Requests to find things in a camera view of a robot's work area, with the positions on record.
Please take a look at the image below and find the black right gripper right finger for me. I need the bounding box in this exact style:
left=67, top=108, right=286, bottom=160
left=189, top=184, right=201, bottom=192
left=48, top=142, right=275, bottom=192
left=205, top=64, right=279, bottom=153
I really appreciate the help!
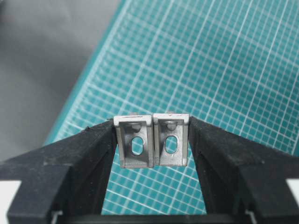
left=188, top=117, right=299, bottom=224

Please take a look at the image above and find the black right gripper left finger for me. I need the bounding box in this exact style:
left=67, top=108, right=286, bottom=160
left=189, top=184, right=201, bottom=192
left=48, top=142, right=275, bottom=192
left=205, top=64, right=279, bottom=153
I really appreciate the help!
left=0, top=120, right=117, bottom=224

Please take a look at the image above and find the silver corner bracket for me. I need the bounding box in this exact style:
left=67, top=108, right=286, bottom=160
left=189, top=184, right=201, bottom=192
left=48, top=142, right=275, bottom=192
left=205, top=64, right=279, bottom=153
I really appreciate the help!
left=153, top=113, right=190, bottom=166
left=113, top=115, right=154, bottom=168

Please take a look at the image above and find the green cutting mat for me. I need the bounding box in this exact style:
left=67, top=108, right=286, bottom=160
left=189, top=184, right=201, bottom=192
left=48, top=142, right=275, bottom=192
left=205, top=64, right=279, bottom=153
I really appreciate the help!
left=44, top=0, right=299, bottom=215

